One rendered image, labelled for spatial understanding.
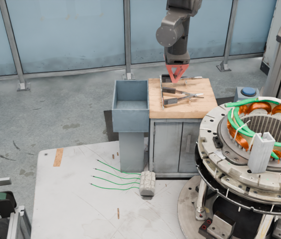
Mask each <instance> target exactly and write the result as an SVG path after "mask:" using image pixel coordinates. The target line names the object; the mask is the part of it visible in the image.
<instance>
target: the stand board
mask: <svg viewBox="0 0 281 239"><path fill-rule="evenodd" d="M184 82H185V80H183V81H178V82H177V83H162V87H168V88H175V89H176V90H179V91H183V92H188V93H192V94H193V93H203V94H201V95H197V96H200V97H204V98H191V103H190V105H189V103H188V100H183V101H179V102H177V103H175V104H169V105H164V110H162V101H161V90H160V80H159V78H149V79H148V87H149V118H151V119H203V118H204V117H205V116H206V114H207V113H208V112H210V111H211V110H212V109H214V108H215V107H217V106H218V105H217V102H216V99H215V96H214V93H213V90H212V87H211V84H210V81H209V78H202V79H195V80H187V89H186V88H185V84H184ZM185 96H186V95H182V94H178V93H175V94H172V93H165V92H163V99H170V98H181V97H185Z"/></svg>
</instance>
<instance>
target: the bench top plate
mask: <svg viewBox="0 0 281 239"><path fill-rule="evenodd" d="M56 150H57V149H56V148H55V149H47V150H42V151H39V153H38V159H37V170H36V185H35V196H34V207H33V217H32V228H31V239H186V237H185V235H184V234H183V232H182V230H181V227H180V224H179V220H178V214H177V204H178V199H179V195H180V192H181V190H182V188H183V187H184V185H185V184H186V183H187V182H188V180H156V181H155V189H154V196H153V199H151V200H143V199H142V195H140V184H137V183H140V181H141V175H137V174H125V173H121V172H120V171H118V170H120V153H119V141H112V142H104V143H97V144H89V145H81V146H73V147H64V148H63V156H62V160H61V164H60V167H54V166H53V164H54V160H55V155H56ZM98 160H99V161H98ZM100 161H101V162H103V163H105V164H107V165H105V164H103V163H101V162H100ZM108 165H109V166H108ZM110 166H111V167H110ZM112 167H113V168H112ZM93 168H94V169H93ZM95 168H96V169H100V170H103V171H106V172H109V173H111V174H114V175H116V176H119V177H122V178H134V177H136V178H140V179H135V178H134V179H122V178H119V177H116V176H114V175H111V174H109V173H106V172H103V171H100V170H96V169H95ZM114 168H115V169H114ZM116 169H118V170H116ZM147 171H148V137H146V138H144V172H147ZM93 176H96V177H100V178H104V179H107V180H109V181H112V182H114V183H117V184H114V183H111V182H109V181H106V180H103V179H100V178H96V177H93ZM132 182H137V183H132ZM91 183H92V184H94V185H96V186H99V187H104V188H117V189H128V188H130V187H138V188H139V189H138V188H131V189H128V190H117V189H104V188H99V187H96V186H94V185H92V184H91ZM128 183H132V184H128ZM118 184H126V185H118Z"/></svg>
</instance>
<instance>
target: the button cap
mask: <svg viewBox="0 0 281 239"><path fill-rule="evenodd" d="M242 92H243V93H244V94H247V95H254V94H255V90H254V89H253V88H251V87H245V88H243V90H242Z"/></svg>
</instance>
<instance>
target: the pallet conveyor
mask: <svg viewBox="0 0 281 239"><path fill-rule="evenodd" d="M10 184H12V181H11V179H10V177H5V178H0V186H4V185H10ZM7 217H10V220H9V228H8V234H7V239H31V228H32V227H31V224H30V221H29V218H28V215H27V212H26V209H25V206H24V205H23V206H19V209H18V208H17V203H16V200H15V198H14V195H13V192H12V191H3V192H0V219H1V218H7Z"/></svg>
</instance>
